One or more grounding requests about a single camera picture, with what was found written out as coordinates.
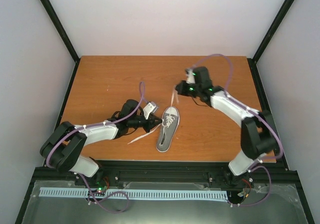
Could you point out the white shoelace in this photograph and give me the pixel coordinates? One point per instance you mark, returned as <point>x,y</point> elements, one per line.
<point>174,96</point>

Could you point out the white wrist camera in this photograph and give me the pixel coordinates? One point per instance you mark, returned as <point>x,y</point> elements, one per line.
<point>190,75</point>
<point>150,108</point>

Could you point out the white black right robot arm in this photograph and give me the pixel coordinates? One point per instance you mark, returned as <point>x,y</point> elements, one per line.
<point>257,132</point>

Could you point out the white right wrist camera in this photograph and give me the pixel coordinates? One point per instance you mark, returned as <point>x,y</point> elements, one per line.
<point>190,75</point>

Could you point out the grey canvas sneaker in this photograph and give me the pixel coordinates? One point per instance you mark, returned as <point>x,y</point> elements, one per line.
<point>170,123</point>

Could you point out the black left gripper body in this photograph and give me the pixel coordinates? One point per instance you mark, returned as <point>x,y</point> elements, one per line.
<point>150,123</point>

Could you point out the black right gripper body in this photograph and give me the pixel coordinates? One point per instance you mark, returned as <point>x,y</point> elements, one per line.
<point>192,92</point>

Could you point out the black left frame post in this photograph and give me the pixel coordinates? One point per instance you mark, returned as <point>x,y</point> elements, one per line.
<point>60,29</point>

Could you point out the black right frame post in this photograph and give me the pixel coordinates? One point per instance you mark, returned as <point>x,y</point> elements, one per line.
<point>283,10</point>

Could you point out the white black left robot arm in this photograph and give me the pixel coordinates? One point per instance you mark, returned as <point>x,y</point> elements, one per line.
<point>63,148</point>

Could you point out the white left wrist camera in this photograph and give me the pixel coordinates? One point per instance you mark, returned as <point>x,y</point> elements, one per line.
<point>150,108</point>

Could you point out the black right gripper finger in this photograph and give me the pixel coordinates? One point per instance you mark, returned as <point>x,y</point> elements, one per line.
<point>183,83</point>
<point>180,90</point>

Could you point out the black frame post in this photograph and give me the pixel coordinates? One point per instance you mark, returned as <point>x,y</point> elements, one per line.
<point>60,29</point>
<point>283,10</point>

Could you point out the light blue slotted cable duct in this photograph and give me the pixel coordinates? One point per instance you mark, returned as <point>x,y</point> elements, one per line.
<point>141,195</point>

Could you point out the black aluminium frame rail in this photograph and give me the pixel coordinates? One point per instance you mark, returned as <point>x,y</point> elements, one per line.
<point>213,175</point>

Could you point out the grey metal base plate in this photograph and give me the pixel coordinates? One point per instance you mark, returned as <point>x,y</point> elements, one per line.
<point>278,204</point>

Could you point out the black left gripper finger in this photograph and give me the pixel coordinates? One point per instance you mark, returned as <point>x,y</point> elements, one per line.
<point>150,125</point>
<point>155,119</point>

